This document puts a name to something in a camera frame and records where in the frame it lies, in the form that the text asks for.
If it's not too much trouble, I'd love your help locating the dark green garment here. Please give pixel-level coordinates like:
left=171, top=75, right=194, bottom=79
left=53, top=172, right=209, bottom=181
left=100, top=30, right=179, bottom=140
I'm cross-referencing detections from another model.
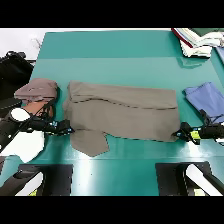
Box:
left=190, top=27, right=224, bottom=37

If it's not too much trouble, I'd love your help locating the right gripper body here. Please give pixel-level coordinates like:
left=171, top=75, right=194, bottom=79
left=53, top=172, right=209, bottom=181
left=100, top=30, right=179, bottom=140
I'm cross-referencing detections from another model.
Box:
left=179, top=121, right=203, bottom=145

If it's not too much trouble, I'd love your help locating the light blue garment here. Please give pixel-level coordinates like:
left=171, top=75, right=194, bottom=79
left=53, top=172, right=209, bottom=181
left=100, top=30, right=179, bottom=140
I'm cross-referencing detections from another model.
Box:
left=214, top=45, right=224, bottom=66

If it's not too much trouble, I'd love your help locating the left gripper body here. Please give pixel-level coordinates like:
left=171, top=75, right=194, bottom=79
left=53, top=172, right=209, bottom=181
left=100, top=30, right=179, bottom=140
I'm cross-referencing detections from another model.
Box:
left=49, top=119, right=75, bottom=136

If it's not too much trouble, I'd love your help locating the grey-brown shirt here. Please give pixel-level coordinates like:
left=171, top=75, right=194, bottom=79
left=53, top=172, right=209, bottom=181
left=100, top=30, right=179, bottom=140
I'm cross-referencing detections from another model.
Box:
left=62, top=79, right=181, bottom=158

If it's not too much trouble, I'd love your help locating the rust orange garment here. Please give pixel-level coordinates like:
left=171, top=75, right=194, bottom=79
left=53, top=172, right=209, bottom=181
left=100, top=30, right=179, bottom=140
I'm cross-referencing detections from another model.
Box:
left=23, top=99, right=56, bottom=119

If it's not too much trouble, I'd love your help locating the black garment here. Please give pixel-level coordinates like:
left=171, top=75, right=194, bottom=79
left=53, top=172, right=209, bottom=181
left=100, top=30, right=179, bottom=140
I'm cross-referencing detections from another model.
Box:
left=0, top=50, right=36, bottom=118

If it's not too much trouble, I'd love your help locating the dark red garment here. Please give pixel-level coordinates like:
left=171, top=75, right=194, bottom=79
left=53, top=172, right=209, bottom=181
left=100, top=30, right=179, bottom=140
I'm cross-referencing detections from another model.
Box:
left=171, top=27, right=195, bottom=49

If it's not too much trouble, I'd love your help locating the mauve garment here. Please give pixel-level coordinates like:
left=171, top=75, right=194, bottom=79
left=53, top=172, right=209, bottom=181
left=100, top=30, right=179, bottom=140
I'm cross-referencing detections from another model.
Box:
left=13, top=78, right=60, bottom=105

